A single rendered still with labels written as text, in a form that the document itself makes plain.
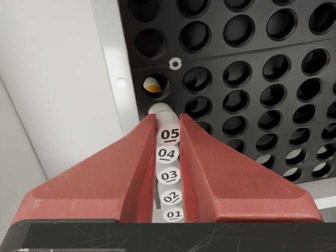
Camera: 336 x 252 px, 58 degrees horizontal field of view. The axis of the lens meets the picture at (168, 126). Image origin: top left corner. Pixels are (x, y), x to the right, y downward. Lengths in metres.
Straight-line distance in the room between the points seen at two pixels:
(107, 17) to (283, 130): 0.11
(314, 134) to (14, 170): 0.17
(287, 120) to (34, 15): 0.15
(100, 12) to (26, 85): 0.07
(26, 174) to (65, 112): 0.05
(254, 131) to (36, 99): 0.14
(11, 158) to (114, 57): 0.09
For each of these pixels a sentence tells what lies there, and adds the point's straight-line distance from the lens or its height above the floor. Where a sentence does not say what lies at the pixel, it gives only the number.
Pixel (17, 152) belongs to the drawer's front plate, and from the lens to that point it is 0.21.
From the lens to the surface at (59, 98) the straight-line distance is 0.21.
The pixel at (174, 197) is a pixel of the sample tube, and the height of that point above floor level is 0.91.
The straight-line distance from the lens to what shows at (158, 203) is 0.18.
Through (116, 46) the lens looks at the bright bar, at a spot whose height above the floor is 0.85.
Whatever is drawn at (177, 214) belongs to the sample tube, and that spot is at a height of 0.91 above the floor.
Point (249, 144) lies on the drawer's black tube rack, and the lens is 0.16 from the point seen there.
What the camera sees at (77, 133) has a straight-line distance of 0.22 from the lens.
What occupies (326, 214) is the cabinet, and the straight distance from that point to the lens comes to 0.52.
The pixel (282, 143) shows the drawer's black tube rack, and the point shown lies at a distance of 0.17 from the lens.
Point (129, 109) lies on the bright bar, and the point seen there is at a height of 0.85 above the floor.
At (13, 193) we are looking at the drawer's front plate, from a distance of 0.20.
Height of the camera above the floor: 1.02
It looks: 55 degrees down
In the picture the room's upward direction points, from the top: 166 degrees clockwise
